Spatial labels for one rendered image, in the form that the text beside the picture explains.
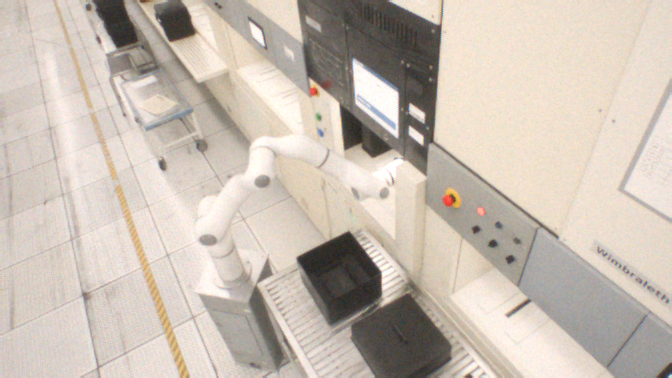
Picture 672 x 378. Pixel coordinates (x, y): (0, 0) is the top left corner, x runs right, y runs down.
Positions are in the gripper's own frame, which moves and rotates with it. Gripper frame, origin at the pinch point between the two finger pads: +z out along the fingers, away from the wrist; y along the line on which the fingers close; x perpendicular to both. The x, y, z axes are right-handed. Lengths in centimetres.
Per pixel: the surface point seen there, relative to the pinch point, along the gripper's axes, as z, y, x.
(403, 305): -34, 36, -34
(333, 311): -59, 22, -35
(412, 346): -42, 52, -34
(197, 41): -20, -275, -38
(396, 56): -17, 9, 59
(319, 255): -50, -5, -33
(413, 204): -22.6, 25.8, 9.4
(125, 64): -80, -355, -72
